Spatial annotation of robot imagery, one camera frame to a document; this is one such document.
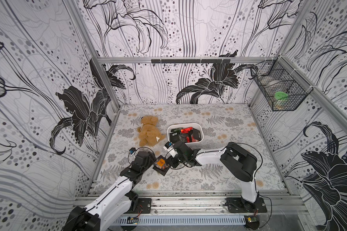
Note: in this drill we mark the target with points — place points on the black tea bag pile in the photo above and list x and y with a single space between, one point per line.
174 137

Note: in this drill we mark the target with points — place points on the green lid cup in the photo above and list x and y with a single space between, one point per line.
280 100

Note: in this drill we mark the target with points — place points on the white plastic storage box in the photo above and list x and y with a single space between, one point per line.
185 137

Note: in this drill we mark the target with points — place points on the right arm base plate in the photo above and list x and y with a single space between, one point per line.
240 205

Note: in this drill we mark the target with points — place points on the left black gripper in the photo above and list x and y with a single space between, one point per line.
152 159

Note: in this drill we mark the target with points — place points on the orange label black tea bag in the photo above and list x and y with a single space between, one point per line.
161 165

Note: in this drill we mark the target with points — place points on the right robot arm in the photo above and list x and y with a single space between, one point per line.
238 161

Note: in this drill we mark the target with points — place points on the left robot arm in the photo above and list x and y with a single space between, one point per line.
118 199

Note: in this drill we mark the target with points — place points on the pink label black tea bag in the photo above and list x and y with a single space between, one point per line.
195 136

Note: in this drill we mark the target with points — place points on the black wire basket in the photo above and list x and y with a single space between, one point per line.
272 76

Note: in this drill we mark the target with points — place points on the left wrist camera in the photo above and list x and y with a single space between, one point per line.
132 151

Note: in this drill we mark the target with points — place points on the red foil tea bag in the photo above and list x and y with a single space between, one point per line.
188 130

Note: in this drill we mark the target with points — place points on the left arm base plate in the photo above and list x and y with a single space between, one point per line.
140 206

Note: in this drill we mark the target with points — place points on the brown teddy bear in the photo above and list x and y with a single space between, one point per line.
149 134

